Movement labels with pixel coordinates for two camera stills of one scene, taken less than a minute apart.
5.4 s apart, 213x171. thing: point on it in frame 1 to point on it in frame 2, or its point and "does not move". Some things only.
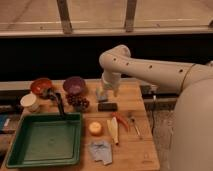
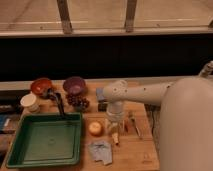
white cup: [29, 103] does not move
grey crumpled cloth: [101, 151] does not move
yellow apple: [95, 129] does not move
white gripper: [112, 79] to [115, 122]
